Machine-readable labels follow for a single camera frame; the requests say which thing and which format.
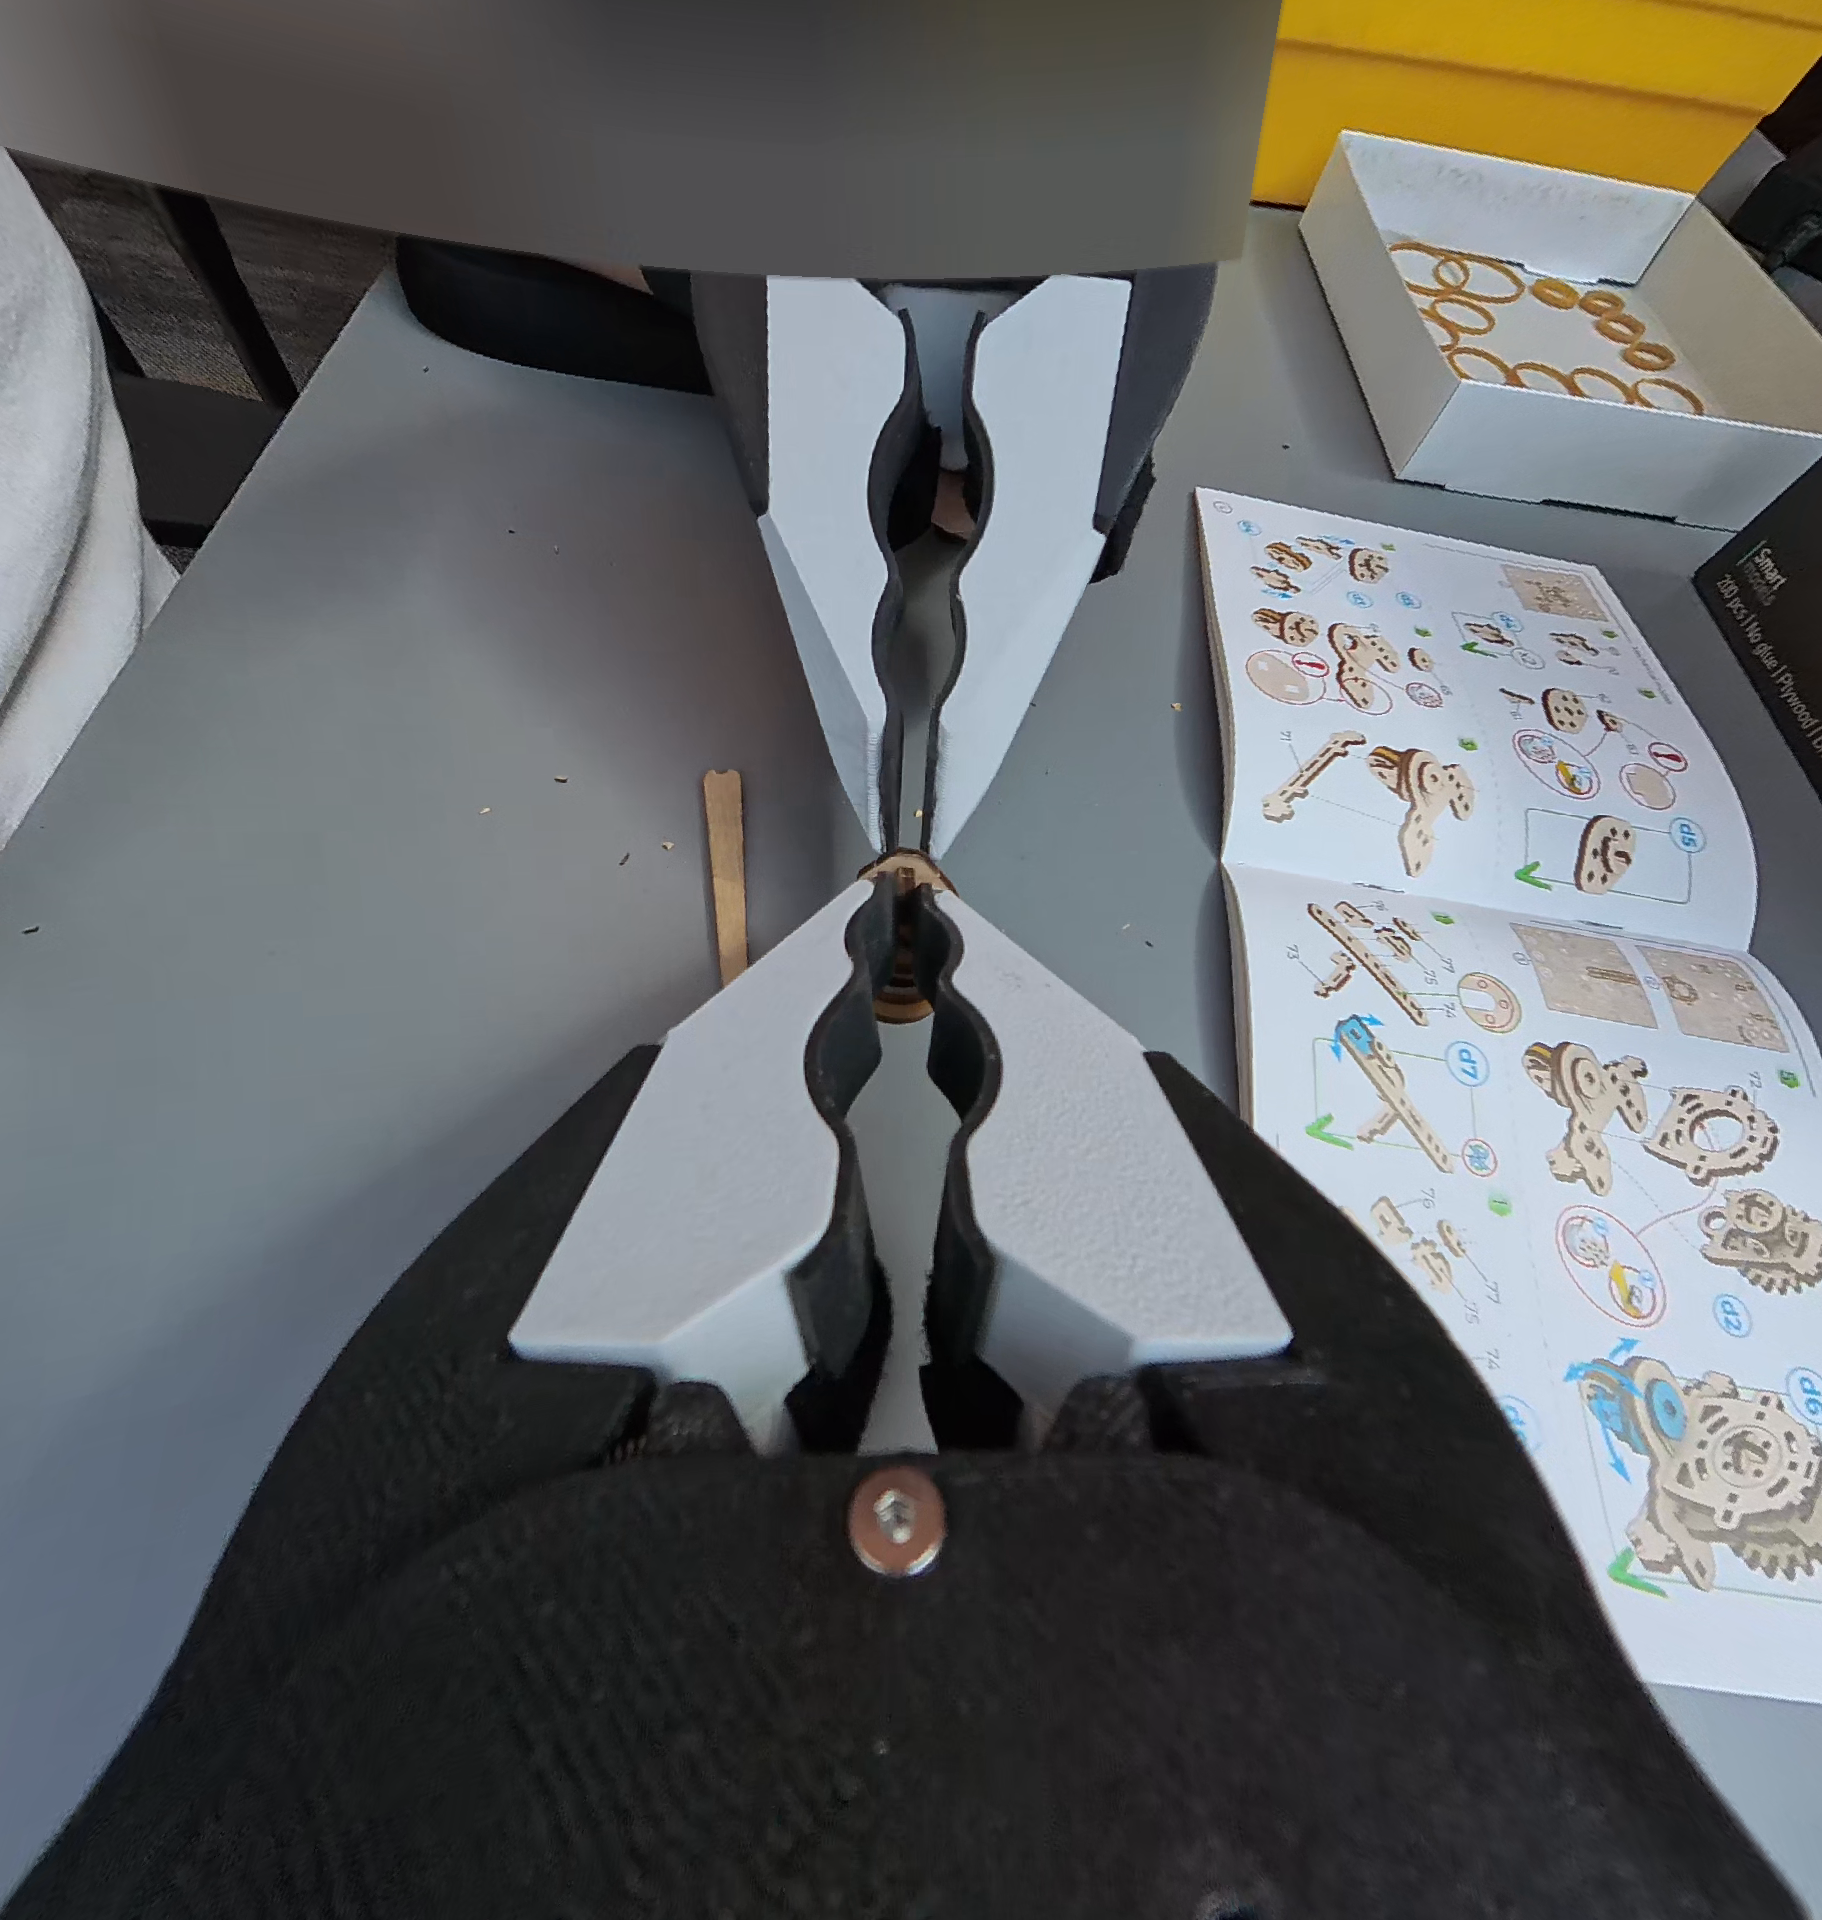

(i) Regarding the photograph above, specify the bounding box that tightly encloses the black model kit box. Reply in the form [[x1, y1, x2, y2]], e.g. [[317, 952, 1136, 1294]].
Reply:
[[1689, 390, 1822, 887]]

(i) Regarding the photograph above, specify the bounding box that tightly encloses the black mesh chair pad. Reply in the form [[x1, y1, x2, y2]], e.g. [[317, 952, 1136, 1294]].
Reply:
[[395, 262, 717, 396]]

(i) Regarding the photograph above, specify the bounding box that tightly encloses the pointed wooden stick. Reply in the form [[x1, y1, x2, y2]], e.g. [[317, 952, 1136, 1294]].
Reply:
[[705, 768, 750, 982]]

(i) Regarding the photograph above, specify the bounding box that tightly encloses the pile of wooden rings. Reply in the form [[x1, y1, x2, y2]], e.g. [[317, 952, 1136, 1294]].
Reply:
[[1392, 232, 1708, 423]]

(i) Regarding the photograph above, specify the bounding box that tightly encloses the person's white shirt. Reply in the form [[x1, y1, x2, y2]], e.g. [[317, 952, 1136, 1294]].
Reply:
[[0, 136, 177, 903]]

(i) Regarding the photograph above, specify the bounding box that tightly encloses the open instruction booklet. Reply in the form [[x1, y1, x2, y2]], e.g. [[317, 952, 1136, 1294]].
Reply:
[[1193, 487, 1822, 1709]]

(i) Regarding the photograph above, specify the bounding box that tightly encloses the white cardboard tray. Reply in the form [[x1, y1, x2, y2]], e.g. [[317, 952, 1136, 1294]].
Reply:
[[1298, 127, 1822, 527]]

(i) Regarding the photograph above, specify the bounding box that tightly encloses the yellow plastic bin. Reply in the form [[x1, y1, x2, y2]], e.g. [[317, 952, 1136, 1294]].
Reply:
[[1247, 0, 1822, 205]]

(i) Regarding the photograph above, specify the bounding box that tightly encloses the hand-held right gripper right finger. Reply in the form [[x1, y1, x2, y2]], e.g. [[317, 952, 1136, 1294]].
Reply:
[[925, 885, 1298, 1413]]

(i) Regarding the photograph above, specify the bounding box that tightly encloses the black device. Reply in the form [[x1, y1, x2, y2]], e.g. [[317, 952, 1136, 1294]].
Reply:
[[1742, 136, 1822, 273]]

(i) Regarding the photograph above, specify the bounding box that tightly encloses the small wooden model assembly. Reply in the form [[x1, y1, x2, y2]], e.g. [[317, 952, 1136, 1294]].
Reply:
[[858, 853, 956, 1023]]

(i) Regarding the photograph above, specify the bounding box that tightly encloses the grey desk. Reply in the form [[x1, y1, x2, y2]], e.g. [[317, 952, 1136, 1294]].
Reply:
[[0, 200, 1822, 1920]]

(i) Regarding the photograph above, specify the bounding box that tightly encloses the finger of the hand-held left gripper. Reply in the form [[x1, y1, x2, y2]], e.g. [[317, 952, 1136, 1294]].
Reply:
[[919, 274, 1130, 855], [760, 274, 916, 848]]

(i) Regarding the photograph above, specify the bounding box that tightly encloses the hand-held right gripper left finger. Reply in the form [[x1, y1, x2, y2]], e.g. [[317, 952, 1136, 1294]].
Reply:
[[510, 878, 889, 1457]]

